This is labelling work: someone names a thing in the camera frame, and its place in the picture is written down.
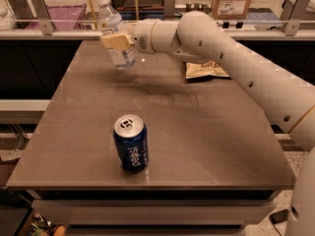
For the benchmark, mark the purple plastic crate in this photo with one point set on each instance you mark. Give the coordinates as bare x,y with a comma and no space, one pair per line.
67,17

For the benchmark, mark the right metal railing bracket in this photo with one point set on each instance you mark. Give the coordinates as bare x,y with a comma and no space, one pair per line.
292,16

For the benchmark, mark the left metal railing bracket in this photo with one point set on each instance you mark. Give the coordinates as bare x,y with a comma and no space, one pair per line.
44,21

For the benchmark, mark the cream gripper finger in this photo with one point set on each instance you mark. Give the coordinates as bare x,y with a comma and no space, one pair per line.
120,40

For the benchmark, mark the yellow broom handle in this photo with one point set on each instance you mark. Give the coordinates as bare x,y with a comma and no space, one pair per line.
93,13

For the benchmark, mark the cardboard box with label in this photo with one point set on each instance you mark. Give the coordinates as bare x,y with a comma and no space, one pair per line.
230,9

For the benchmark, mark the metal railing bracket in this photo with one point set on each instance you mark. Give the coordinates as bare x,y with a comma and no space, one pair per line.
169,9
44,21
292,16

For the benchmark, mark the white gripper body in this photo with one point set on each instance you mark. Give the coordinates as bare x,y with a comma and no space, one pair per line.
142,36

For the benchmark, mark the blue pepsi soda can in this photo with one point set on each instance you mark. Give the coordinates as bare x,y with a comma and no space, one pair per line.
131,140

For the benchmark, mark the brown and cream chip bag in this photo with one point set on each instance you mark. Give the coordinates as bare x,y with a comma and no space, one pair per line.
210,68

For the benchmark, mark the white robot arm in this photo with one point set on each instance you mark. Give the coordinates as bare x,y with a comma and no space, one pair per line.
288,100

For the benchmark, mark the clear blue plastic water bottle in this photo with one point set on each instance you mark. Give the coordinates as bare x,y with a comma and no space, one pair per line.
109,21

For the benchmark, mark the black power adapter with cable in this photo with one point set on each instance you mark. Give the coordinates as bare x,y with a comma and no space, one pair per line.
280,217

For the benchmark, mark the middle metal railing bracket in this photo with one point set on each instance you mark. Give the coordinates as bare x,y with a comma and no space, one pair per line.
169,9

